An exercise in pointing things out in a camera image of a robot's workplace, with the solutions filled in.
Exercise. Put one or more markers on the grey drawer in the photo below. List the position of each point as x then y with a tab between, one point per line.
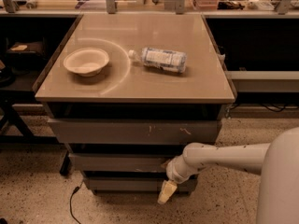
134	132
108	181
123	158

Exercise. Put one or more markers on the grey top drawer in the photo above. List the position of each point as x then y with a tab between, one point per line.
134	132

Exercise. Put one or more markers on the white paper bowl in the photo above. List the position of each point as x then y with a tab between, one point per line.
87	62

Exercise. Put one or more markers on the grey bottom drawer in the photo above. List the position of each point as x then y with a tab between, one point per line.
108	181

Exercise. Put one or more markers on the black stand left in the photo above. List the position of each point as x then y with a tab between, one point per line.
23	66

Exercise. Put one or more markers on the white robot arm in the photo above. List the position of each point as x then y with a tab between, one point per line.
277	163

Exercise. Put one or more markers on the grey drawer cabinet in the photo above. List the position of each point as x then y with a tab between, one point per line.
128	90

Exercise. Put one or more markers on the clear plastic water bottle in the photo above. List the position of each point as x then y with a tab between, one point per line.
166	60

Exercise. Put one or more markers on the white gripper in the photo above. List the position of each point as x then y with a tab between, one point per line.
175	174

